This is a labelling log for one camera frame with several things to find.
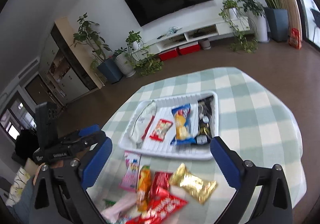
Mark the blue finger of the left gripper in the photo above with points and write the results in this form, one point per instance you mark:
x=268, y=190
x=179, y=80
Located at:
x=88, y=130

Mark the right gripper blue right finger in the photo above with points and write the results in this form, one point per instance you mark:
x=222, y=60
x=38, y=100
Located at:
x=228, y=161

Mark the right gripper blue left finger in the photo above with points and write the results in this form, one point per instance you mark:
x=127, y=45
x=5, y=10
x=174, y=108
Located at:
x=93, y=163

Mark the gold foil snack packet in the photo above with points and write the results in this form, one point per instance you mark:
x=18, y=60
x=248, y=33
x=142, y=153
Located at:
x=198, y=188

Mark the clear green nut packet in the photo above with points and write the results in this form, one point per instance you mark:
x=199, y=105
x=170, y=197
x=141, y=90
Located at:
x=108, y=203

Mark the pink cartoon snack packet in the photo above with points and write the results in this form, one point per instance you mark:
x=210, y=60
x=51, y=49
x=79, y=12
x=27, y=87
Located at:
x=130, y=179

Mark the pale pink snack packet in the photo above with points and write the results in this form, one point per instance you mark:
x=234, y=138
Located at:
x=111, y=214

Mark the orange snack packet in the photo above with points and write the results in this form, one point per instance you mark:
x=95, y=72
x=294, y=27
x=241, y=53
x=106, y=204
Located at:
x=143, y=188

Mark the white pale snack bag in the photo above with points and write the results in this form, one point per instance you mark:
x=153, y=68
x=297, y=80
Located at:
x=142, y=124

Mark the black chocolate snack packet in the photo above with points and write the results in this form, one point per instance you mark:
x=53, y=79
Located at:
x=205, y=111

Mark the small red candy packet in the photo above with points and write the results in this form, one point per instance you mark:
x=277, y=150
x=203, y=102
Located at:
x=160, y=185

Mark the blue yellow chips bag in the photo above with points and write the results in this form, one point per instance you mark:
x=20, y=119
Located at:
x=181, y=116

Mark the large red snack bag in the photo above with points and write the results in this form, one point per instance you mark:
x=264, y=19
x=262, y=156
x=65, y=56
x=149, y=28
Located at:
x=158, y=208

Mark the small red white snack packet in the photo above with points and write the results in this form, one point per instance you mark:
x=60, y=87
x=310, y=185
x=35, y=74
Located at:
x=161, y=129

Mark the person's left hand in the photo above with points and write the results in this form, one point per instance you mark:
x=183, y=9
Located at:
x=57, y=164

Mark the white plastic tray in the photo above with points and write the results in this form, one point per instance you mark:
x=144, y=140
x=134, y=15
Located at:
x=165, y=149

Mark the wooden display cabinet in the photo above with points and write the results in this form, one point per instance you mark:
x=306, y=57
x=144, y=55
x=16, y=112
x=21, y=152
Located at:
x=64, y=67

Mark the tall plant blue pot left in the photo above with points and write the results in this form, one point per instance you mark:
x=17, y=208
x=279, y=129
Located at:
x=101, y=65

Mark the plant in white ribbed pot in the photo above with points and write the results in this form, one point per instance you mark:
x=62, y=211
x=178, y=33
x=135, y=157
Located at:
x=123, y=63

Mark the trailing pothos plant left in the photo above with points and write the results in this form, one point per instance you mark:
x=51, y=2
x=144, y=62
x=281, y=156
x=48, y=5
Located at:
x=139, y=56

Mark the trailing pothos plant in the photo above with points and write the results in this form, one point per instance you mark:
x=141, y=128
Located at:
x=233, y=16
x=139, y=56

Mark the red storage box left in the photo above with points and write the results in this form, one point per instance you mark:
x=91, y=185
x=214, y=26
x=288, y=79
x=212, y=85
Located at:
x=168, y=54

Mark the red storage box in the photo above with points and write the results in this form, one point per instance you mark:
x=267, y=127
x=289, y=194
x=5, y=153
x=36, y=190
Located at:
x=168, y=54
x=189, y=48

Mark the red storage box right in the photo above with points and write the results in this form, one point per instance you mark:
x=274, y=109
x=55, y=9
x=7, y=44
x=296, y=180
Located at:
x=189, y=48

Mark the trailing pothos plant right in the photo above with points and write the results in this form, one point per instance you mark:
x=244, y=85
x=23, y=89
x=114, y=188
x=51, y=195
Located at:
x=233, y=16

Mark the white TV cabinet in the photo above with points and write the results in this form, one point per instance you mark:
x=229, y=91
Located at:
x=206, y=29

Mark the red bag on floor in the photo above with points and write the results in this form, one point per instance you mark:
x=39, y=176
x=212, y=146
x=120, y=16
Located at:
x=295, y=39

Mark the plant in white tall pot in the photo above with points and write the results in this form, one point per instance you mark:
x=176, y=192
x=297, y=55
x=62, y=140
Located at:
x=257, y=19

